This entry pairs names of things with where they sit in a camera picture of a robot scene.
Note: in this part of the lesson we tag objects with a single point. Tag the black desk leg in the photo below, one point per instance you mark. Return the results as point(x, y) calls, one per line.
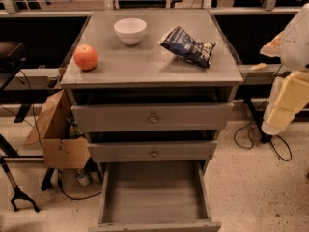
point(265, 138)

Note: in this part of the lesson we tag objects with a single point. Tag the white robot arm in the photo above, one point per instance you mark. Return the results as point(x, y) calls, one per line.
point(292, 44)

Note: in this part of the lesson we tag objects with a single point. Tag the grey drawer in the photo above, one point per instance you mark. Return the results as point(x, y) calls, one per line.
point(152, 117)
point(154, 196)
point(152, 151)

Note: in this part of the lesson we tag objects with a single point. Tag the white can on floor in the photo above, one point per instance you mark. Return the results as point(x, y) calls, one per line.
point(82, 177)

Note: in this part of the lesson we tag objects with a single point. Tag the grey top drawer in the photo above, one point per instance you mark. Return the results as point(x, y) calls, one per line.
point(152, 117)

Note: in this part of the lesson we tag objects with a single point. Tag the grey bottom drawer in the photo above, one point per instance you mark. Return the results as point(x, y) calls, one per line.
point(154, 196)

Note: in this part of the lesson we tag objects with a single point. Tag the yellow foam scrap on rail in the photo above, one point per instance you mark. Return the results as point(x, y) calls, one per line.
point(258, 66)

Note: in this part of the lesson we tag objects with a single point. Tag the black device on left desk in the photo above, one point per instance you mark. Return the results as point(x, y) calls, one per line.
point(10, 55)

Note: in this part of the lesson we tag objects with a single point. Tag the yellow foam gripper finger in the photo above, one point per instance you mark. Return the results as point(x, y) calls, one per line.
point(294, 94)

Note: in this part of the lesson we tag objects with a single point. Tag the grey wooden drawer cabinet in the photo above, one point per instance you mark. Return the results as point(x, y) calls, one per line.
point(147, 73)

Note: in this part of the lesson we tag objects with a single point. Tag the brown cardboard box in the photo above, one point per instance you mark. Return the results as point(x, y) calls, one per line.
point(52, 131)

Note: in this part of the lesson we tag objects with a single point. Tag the grey middle drawer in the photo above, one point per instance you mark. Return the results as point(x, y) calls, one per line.
point(152, 151)

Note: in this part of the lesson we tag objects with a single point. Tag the white ceramic bowl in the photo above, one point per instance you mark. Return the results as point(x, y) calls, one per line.
point(130, 30)

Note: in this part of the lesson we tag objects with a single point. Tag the orange apple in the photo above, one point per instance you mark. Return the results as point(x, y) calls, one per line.
point(85, 57)

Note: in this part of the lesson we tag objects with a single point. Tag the blue chip bag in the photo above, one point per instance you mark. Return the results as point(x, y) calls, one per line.
point(179, 42)

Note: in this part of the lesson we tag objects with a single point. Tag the black tripod stand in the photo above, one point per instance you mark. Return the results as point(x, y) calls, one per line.
point(18, 194)

